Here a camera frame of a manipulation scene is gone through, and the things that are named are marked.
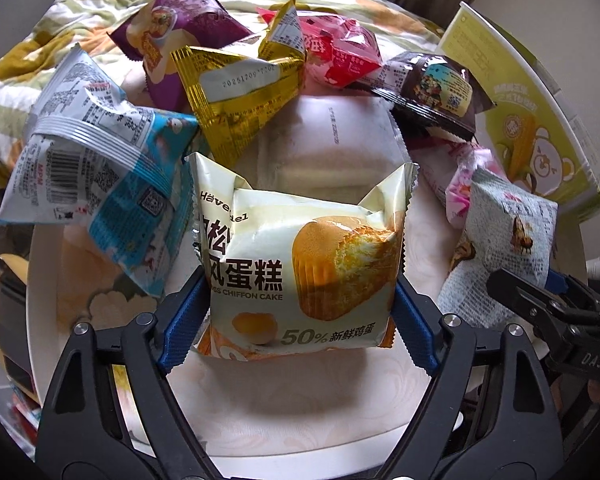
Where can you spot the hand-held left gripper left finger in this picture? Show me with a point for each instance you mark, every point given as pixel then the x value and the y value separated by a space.
pixel 182 320

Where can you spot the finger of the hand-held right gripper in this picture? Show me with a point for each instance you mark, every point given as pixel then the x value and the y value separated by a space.
pixel 525 300
pixel 567 287

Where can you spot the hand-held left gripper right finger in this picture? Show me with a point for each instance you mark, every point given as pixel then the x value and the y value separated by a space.
pixel 417 330

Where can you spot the grey-white nut print packet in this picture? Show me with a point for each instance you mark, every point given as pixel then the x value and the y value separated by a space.
pixel 505 230

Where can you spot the cream cake snack packet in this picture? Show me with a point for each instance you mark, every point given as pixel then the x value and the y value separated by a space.
pixel 280 240

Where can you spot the pink snack packet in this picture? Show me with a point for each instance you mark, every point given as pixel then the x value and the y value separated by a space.
pixel 460 185

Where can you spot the yellow-green cardboard box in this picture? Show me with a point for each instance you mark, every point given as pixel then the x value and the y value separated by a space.
pixel 530 125

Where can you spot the gold foil snack packet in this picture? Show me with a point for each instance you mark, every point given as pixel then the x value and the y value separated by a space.
pixel 240 105

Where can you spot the dark brown snack packet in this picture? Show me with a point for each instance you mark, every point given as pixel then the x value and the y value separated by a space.
pixel 430 85

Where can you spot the red snack packet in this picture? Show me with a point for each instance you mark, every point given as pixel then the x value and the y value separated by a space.
pixel 340 50

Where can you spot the purple snack packet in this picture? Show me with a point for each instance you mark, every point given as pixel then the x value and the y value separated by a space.
pixel 179 25

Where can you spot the cream floral tablecloth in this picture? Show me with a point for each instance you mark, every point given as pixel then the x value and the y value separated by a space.
pixel 305 400

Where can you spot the blue and white snack packet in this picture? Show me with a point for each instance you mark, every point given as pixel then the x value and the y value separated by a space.
pixel 79 160

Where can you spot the white translucent snack packet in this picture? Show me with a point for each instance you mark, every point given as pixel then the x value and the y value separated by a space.
pixel 330 145

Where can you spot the floral striped blanket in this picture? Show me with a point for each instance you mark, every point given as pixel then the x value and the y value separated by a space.
pixel 39 35

